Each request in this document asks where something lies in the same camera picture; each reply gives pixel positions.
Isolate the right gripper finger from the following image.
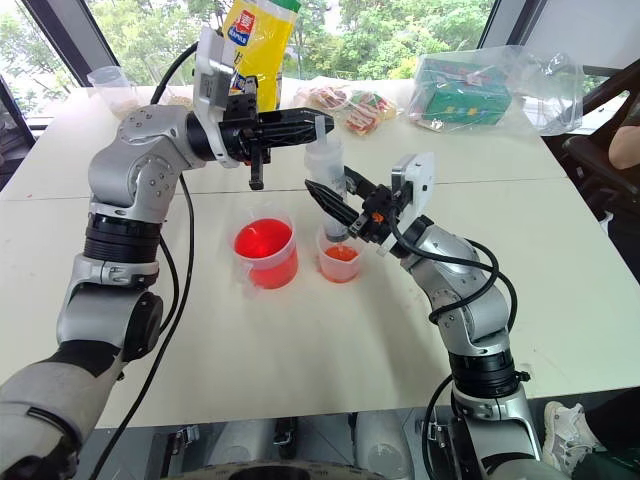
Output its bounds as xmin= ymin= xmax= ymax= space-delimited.
xmin=342 ymin=166 xmax=390 ymax=202
xmin=304 ymin=179 xmax=362 ymax=231

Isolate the small cup of red liquid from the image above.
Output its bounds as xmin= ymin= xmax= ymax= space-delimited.
xmin=315 ymin=224 xmax=364 ymax=285

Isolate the dark trouser leg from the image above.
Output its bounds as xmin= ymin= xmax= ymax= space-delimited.
xmin=569 ymin=387 xmax=640 ymax=480

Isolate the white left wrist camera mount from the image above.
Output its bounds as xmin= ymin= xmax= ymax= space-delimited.
xmin=191 ymin=26 xmax=242 ymax=169

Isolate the yellow snack bag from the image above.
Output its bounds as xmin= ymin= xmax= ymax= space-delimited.
xmin=220 ymin=0 xmax=303 ymax=112

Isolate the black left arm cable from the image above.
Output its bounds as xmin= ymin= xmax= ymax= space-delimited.
xmin=93 ymin=42 xmax=201 ymax=480

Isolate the green box in plastic bag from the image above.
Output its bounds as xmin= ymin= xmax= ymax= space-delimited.
xmin=406 ymin=44 xmax=587 ymax=137

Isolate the metal table latch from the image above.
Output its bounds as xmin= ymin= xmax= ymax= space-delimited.
xmin=171 ymin=424 xmax=201 ymax=456
xmin=421 ymin=418 xmax=455 ymax=452
xmin=272 ymin=416 xmax=297 ymax=447

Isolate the empty clear plastic cup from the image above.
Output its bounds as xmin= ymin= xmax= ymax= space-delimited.
xmin=86 ymin=65 xmax=142 ymax=121

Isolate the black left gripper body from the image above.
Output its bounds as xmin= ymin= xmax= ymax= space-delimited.
xmin=221 ymin=74 xmax=274 ymax=192

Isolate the white sneaker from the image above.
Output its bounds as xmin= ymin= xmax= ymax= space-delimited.
xmin=541 ymin=399 xmax=603 ymax=475

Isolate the large cup of red liquid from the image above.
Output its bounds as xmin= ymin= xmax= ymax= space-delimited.
xmin=233 ymin=211 xmax=301 ymax=292

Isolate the red green snack packet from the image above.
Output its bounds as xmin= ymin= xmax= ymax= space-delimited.
xmin=343 ymin=89 xmax=402 ymax=137

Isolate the clear bag of snacks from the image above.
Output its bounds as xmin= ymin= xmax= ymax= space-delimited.
xmin=293 ymin=84 xmax=352 ymax=115

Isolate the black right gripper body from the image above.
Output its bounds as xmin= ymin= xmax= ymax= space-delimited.
xmin=348 ymin=183 xmax=402 ymax=247

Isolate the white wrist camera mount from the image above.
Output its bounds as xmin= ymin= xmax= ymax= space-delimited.
xmin=191 ymin=26 xmax=242 ymax=169
xmin=376 ymin=152 xmax=439 ymax=259

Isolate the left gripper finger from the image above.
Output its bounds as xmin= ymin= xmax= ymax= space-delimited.
xmin=259 ymin=105 xmax=336 ymax=131
xmin=259 ymin=125 xmax=335 ymax=150

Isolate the black chair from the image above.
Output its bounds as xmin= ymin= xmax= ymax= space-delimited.
xmin=542 ymin=74 xmax=640 ymax=236

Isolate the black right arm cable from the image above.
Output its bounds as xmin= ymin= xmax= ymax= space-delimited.
xmin=389 ymin=217 xmax=520 ymax=469

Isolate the clear plastic syringe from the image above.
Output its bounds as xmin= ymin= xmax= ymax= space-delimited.
xmin=303 ymin=118 xmax=352 ymax=251

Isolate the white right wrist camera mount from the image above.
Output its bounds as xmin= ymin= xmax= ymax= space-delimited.
xmin=376 ymin=152 xmax=439 ymax=259

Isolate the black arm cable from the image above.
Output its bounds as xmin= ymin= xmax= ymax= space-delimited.
xmin=389 ymin=217 xmax=520 ymax=469
xmin=93 ymin=42 xmax=201 ymax=480

